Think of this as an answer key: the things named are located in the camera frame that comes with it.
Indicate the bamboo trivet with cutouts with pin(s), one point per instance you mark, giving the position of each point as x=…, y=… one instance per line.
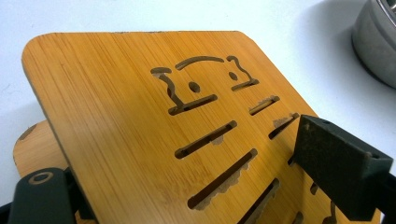
x=124, y=109
x=37, y=149

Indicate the stainless steel bowl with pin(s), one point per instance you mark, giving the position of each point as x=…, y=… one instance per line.
x=376, y=40

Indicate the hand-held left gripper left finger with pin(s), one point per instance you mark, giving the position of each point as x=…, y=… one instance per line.
x=74, y=186

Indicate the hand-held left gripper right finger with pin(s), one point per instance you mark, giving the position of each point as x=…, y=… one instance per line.
x=336, y=161

